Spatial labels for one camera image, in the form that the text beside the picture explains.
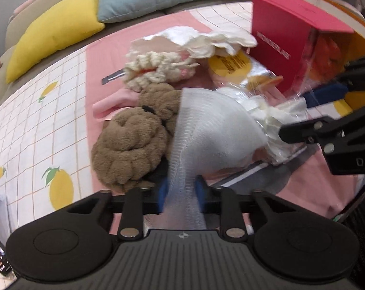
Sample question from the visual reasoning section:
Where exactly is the white ruffled cloth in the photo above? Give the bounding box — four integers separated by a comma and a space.
131, 26, 258, 60

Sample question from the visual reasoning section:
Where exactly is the beige sofa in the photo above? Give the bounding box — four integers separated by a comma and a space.
0, 0, 292, 109

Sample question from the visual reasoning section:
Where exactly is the brown braided plush cloth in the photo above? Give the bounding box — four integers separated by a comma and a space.
90, 83, 183, 194

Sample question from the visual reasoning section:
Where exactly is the pink soft packet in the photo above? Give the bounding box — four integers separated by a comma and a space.
92, 88, 141, 122

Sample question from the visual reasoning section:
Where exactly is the yellow label puff packet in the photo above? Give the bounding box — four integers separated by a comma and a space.
207, 50, 284, 93

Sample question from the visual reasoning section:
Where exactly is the red cardboard box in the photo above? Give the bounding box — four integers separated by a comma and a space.
249, 0, 356, 98

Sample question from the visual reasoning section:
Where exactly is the white mesh cloth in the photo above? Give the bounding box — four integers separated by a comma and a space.
163, 87, 269, 230

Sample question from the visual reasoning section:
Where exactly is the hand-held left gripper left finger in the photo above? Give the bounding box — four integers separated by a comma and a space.
60, 178, 170, 240

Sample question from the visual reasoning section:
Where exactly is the clear white cloth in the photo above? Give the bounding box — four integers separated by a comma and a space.
219, 86, 310, 165

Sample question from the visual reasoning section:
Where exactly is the cream yarn scrunchie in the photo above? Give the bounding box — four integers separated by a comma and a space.
122, 50, 201, 93

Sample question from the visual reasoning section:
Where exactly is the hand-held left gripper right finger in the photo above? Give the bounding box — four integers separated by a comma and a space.
195, 176, 295, 240

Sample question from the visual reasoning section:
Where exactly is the lemon print checked tablecloth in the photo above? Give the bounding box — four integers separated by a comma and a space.
0, 1, 365, 290

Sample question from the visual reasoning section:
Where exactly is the yellow pillow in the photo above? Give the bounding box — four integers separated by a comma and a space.
5, 0, 106, 84

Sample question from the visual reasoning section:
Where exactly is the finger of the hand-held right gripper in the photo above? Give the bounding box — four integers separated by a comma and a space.
303, 53, 365, 108
277, 109, 365, 155

